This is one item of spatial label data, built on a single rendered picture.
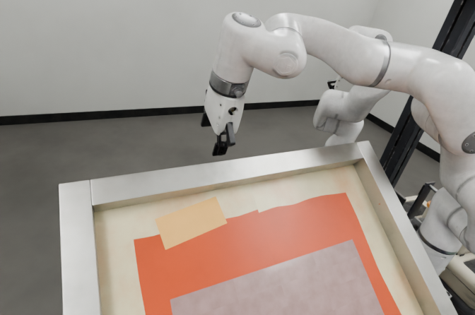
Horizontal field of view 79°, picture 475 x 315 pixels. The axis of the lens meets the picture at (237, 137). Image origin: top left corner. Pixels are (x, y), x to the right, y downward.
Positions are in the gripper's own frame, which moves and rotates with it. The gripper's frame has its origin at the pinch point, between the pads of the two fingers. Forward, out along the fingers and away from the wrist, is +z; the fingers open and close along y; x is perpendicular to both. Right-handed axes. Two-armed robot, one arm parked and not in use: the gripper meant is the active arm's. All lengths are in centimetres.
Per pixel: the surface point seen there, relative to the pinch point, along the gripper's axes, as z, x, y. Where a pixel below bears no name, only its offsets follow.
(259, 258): -3.5, 2.2, -29.7
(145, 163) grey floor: 200, -13, 146
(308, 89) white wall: 202, -292, 257
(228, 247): -4.3, 6.9, -27.0
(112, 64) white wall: 165, 6, 268
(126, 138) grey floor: 216, -1, 197
